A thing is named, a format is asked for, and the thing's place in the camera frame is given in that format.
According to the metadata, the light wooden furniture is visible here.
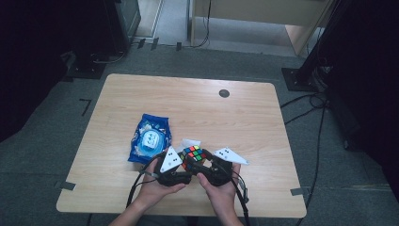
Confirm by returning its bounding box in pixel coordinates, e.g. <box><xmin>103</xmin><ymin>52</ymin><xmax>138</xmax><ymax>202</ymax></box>
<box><xmin>187</xmin><ymin>0</ymin><xmax>334</xmax><ymax>58</ymax></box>

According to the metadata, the blue wet wipes packet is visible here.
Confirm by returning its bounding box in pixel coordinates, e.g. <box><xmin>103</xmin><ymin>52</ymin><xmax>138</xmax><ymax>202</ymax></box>
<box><xmin>127</xmin><ymin>113</ymin><xmax>173</xmax><ymax>165</ymax></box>

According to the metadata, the left hand-held gripper cable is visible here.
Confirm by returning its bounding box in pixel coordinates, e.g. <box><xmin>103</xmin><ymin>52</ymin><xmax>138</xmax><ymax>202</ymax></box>
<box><xmin>125</xmin><ymin>152</ymin><xmax>168</xmax><ymax>209</ymax></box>

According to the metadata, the black floor cable by cabinet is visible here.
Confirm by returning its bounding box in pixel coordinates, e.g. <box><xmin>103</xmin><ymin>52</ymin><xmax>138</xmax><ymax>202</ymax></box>
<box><xmin>89</xmin><ymin>50</ymin><xmax>128</xmax><ymax>66</ymax></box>

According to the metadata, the white wet wipe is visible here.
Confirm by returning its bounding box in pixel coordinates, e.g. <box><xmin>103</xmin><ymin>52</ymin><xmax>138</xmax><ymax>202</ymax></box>
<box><xmin>174</xmin><ymin>138</ymin><xmax>202</xmax><ymax>153</ymax></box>

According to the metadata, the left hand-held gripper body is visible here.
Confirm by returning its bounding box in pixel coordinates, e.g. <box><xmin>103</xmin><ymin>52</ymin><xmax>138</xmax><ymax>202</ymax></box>
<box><xmin>152</xmin><ymin>145</ymin><xmax>193</xmax><ymax>188</ymax></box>

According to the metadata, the person's left hand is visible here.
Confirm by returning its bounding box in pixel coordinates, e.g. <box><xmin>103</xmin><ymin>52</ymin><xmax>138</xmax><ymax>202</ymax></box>
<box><xmin>135</xmin><ymin>155</ymin><xmax>188</xmax><ymax>210</ymax></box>

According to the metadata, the black hanging cable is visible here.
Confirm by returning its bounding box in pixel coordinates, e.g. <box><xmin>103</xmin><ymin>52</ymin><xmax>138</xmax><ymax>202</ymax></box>
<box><xmin>189</xmin><ymin>0</ymin><xmax>212</xmax><ymax>49</ymax></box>

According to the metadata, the black looped floor cable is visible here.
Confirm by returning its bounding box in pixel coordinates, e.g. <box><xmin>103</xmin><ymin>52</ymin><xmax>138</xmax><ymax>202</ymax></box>
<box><xmin>279</xmin><ymin>91</ymin><xmax>329</xmax><ymax>126</ymax></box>

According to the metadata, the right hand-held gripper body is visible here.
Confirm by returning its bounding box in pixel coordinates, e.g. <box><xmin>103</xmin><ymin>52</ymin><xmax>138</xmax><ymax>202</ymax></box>
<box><xmin>203</xmin><ymin>147</ymin><xmax>250</xmax><ymax>187</ymax></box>

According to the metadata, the dark curtain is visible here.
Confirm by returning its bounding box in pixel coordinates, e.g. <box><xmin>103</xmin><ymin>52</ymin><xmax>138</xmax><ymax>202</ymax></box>
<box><xmin>0</xmin><ymin>0</ymin><xmax>109</xmax><ymax>143</ymax></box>
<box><xmin>323</xmin><ymin>0</ymin><xmax>399</xmax><ymax>203</ymax></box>

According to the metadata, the long black floor cable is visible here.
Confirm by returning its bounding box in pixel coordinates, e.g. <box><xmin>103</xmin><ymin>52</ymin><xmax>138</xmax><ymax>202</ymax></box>
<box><xmin>295</xmin><ymin>103</ymin><xmax>327</xmax><ymax>226</ymax></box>

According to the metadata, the right hand-held gripper cable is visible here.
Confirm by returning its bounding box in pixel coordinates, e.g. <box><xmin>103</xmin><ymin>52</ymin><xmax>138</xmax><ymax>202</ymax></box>
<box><xmin>230</xmin><ymin>170</ymin><xmax>252</xmax><ymax>226</ymax></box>

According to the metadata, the grey tape strip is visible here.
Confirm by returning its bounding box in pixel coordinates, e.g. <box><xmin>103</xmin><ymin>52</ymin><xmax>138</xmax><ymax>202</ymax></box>
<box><xmin>54</xmin><ymin>180</ymin><xmax>77</xmax><ymax>192</ymax></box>
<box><xmin>290</xmin><ymin>186</ymin><xmax>311</xmax><ymax>197</ymax></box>

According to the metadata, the person's right hand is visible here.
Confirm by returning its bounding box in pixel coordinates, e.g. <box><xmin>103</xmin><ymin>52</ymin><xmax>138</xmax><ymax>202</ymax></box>
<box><xmin>196</xmin><ymin>163</ymin><xmax>243</xmax><ymax>218</ymax></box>

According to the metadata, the multicoloured puzzle cube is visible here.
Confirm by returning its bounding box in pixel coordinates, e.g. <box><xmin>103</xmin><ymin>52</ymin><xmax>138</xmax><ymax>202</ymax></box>
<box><xmin>179</xmin><ymin>145</ymin><xmax>208</xmax><ymax>173</ymax></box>

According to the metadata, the hand-held gripper cable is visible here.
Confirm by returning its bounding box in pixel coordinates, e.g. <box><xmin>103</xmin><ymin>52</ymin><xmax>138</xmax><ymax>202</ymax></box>
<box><xmin>125</xmin><ymin>152</ymin><xmax>168</xmax><ymax>209</ymax></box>
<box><xmin>230</xmin><ymin>170</ymin><xmax>252</xmax><ymax>226</ymax></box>

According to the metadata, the black stand base with post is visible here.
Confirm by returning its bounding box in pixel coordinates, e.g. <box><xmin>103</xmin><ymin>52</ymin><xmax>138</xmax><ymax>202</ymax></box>
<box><xmin>280</xmin><ymin>0</ymin><xmax>346</xmax><ymax>93</ymax></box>

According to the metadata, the black cabinet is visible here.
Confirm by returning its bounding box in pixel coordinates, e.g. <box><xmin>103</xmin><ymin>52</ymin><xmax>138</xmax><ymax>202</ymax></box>
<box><xmin>103</xmin><ymin>0</ymin><xmax>142</xmax><ymax>55</ymax></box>

